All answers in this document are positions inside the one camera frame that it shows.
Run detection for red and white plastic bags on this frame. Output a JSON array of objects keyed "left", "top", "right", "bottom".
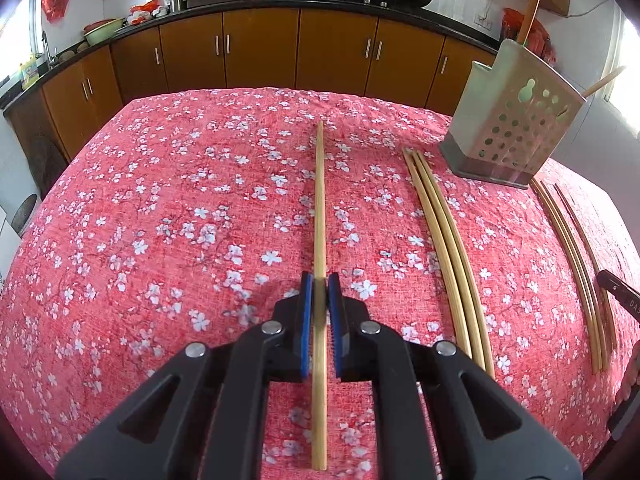
[{"left": 126, "top": 0, "right": 171, "bottom": 26}]

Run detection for red packets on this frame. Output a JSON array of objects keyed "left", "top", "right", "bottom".
[{"left": 501, "top": 7, "right": 557, "bottom": 66}]

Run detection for black kitchen countertop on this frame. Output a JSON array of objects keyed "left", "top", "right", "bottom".
[{"left": 0, "top": 0, "right": 501, "bottom": 111}]

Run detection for grey perforated chopstick holder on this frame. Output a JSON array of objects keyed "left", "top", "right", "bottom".
[{"left": 439, "top": 38, "right": 587, "bottom": 190}]

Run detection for red floral tablecloth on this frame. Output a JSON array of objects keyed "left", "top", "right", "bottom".
[{"left": 0, "top": 87, "right": 640, "bottom": 480}]

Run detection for person's right hand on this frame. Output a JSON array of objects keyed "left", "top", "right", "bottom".
[{"left": 614, "top": 340, "right": 640, "bottom": 407}]

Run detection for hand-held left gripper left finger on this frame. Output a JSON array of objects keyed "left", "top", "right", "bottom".
[{"left": 55, "top": 271, "right": 315, "bottom": 480}]

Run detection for wooden kitchen base cabinet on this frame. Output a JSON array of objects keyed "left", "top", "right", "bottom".
[{"left": 5, "top": 7, "right": 501, "bottom": 161}]

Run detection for green basin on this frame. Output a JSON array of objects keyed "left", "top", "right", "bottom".
[{"left": 82, "top": 17, "right": 126, "bottom": 46}]

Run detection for yellow dish soap bottle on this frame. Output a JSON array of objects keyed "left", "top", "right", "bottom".
[{"left": 20, "top": 55, "right": 42, "bottom": 90}]

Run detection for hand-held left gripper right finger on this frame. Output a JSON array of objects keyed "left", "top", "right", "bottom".
[{"left": 327, "top": 271, "right": 583, "bottom": 480}]

